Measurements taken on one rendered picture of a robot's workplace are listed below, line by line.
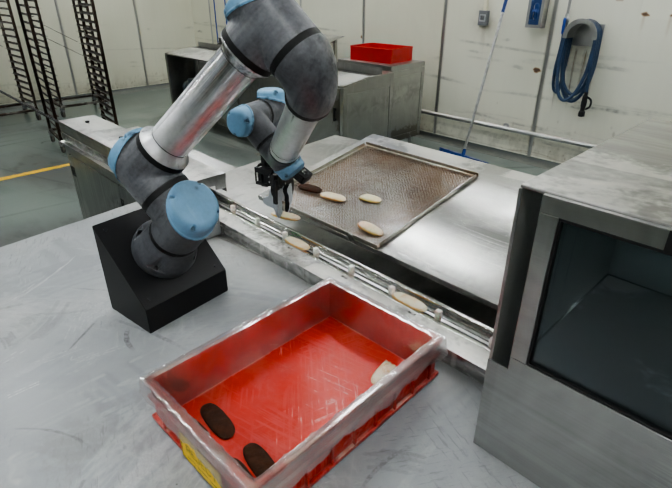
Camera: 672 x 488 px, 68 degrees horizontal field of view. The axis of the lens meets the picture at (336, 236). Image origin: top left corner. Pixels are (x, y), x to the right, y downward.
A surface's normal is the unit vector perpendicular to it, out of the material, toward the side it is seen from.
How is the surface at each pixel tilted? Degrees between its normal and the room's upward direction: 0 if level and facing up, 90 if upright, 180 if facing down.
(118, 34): 90
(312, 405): 0
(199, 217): 52
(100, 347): 0
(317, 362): 0
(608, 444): 91
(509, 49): 90
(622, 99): 90
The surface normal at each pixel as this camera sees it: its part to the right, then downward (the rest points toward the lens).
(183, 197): 0.63, -0.33
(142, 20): 0.70, 0.33
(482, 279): -0.12, -0.82
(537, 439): -0.72, 0.31
